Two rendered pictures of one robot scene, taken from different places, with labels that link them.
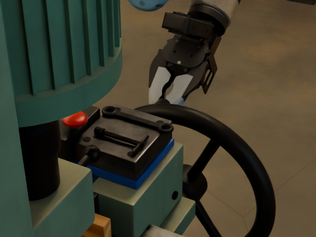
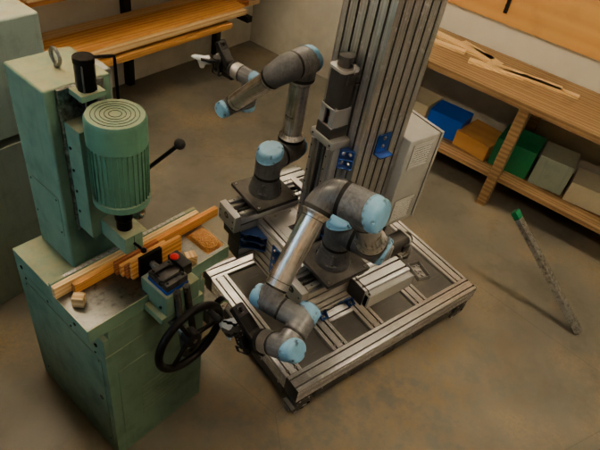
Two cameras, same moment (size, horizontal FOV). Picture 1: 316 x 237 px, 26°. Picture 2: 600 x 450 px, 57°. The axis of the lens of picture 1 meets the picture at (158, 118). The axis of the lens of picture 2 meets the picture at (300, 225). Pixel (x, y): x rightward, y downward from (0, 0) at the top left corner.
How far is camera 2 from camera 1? 1.85 m
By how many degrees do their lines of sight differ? 72
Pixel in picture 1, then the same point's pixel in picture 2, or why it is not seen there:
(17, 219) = (85, 203)
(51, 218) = (112, 229)
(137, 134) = (163, 275)
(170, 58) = not seen: hidden behind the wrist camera
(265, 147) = not seen: outside the picture
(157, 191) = (151, 290)
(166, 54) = not seen: hidden behind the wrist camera
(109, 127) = (172, 270)
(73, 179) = (122, 235)
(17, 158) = (85, 192)
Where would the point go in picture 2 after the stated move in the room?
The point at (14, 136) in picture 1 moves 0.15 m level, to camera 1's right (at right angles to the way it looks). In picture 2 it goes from (85, 187) to (58, 217)
